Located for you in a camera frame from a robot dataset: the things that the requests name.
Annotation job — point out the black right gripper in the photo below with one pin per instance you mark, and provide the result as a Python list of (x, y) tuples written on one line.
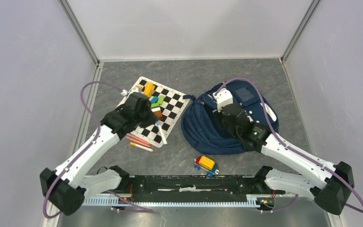
[(218, 115)]

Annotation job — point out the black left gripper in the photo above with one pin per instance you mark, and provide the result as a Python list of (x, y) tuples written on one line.
[(152, 118)]

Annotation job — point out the blue cap white marker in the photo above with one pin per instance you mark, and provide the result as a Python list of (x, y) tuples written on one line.
[(161, 131)]

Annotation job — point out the red marker pen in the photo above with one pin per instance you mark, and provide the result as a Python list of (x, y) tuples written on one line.
[(137, 141)]

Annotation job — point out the navy blue student backpack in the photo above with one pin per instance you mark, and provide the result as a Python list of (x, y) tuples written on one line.
[(200, 126)]

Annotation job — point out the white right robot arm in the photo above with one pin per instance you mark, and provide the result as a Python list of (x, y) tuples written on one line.
[(329, 185)]

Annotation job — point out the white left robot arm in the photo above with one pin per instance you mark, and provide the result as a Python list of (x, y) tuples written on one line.
[(68, 186)]

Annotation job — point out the teal toy block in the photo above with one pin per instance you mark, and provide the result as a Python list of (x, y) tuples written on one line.
[(154, 100)]

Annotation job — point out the orange brown toy block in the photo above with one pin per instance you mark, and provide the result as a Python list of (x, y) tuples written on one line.
[(158, 113)]

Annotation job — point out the orange yellow toy block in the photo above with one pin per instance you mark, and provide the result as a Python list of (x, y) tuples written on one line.
[(148, 89)]

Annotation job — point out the green toy block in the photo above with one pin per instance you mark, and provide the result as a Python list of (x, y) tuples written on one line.
[(160, 101)]

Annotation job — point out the yellow white marker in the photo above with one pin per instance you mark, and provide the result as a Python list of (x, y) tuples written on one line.
[(141, 147)]

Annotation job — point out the black white chessboard mat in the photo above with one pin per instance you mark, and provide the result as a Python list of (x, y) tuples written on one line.
[(172, 109)]

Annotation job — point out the yellow red toy car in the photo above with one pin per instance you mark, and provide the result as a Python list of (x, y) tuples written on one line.
[(206, 164)]

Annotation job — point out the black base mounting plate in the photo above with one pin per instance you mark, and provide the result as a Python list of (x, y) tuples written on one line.
[(193, 188)]

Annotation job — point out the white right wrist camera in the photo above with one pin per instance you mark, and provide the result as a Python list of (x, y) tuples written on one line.
[(222, 99)]

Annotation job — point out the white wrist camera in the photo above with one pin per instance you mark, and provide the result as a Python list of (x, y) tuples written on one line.
[(134, 89), (222, 99)]

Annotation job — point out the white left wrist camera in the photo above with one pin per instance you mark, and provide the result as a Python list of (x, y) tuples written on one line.
[(134, 89)]

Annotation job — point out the slotted cable duct rail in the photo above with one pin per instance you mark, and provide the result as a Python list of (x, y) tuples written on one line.
[(110, 200)]

